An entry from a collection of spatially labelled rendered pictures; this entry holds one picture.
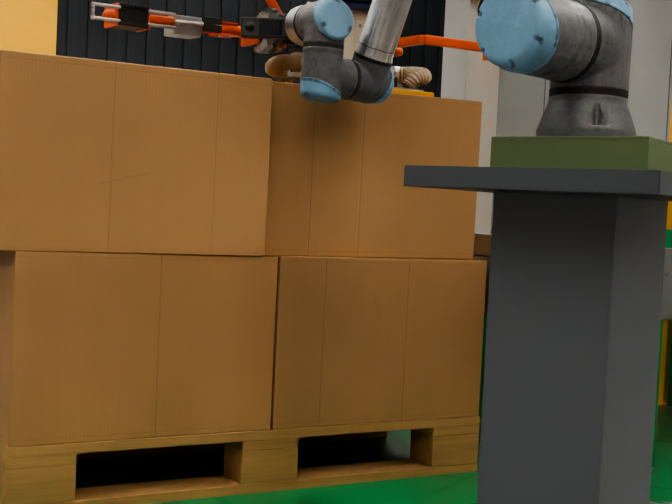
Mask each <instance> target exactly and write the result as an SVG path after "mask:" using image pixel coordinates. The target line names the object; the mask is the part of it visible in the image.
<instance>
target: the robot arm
mask: <svg viewBox="0 0 672 504"><path fill-rule="evenodd" d="M411 3H412V0H372V3H371V6H370V9H369V12H368V15H367V18H366V21H365V24H364V27H363V30H362V33H361V36H360V39H359V42H358V45H357V48H356V49H355V51H354V54H353V58H352V60H350V59H343V53H344V40H345V38H346V37H347V36H348V35H349V33H350V32H351V30H352V28H353V15H352V12H351V10H350V8H349V7H348V5H347V4H346V3H345V2H343V1H342V0H319V1H316V2H312V3H311V2H307V4H305V5H301V6H297V7H295V8H293V9H291V10H290V12H289V13H288V14H287V13H285V14H284V15H282V14H281V12H279V10H278V9H276V8H270V7H268V8H266V9H264V10H262V12H260V13H259V15H258V16H257V17H242V18H241V37H242V38H250V39H263V40H262V42H261V43H260V44H257V46H254V47H253V48H254V52H256V53H258V54H272V53H279V52H281V51H282V49H280V48H278V47H279V45H281V44H282V45H290V46H288V48H296V49H298V48H303V52H302V67H301V79H300V94H301V96H302V97H303V98H305V99H307V100H310V101H316V102H320V103H330V104H333V103H338V102H339V101H340V100H343V99H344V100H350V101H356V102H361V103H363V104H380V103H382V102H384V101H385V100H386V99H387V98H388V97H389V96H390V95H391V93H392V91H393V88H394V75H393V73H392V71H391V66H392V63H393V57H394V54H395V51H396V48H397V45H398V42H399V39H400V36H401V33H402V30H403V27H404V24H405V21H406V18H407V15H408V12H409V9H410V6H411ZM477 14H478V16H477V18H476V24H475V33H476V40H477V43H478V46H479V48H480V50H481V52H483V54H484V56H485V57H486V58H487V59H488V60H489V61H490V62H491V63H493V64H494V65H496V66H498V67H500V68H502V69H504V70H506V71H509V72H513V73H520V74H525V75H529V76H534V77H538V78H542V79H547V80H550V84H549V99H548V104H547V106H546V109H545V111H544V113H543V115H542V118H541V120H540V122H539V125H538V127H537V129H536V136H637V134H636V130H635V127H634V124H633V120H632V117H631V114H630V110H629V107H628V94H629V78H630V63H631V48H632V33H633V28H634V24H633V12H632V8H631V6H630V4H629V3H628V2H626V1H624V0H479V2H478V5H477ZM296 46H299V47H296Z"/></svg>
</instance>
